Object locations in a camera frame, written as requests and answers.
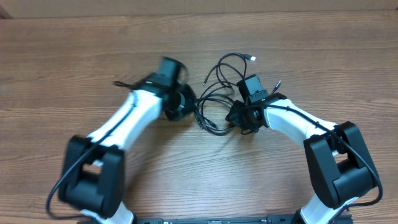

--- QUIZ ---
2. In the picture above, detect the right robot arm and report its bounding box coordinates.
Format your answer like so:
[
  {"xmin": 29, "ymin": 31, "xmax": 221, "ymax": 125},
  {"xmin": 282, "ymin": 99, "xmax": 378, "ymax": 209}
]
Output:
[{"xmin": 226, "ymin": 75, "xmax": 383, "ymax": 223}]

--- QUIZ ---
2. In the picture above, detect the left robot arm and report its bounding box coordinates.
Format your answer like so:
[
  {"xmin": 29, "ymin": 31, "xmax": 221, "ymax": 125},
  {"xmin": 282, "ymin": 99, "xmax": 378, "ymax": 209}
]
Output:
[{"xmin": 49, "ymin": 57, "xmax": 196, "ymax": 223}]

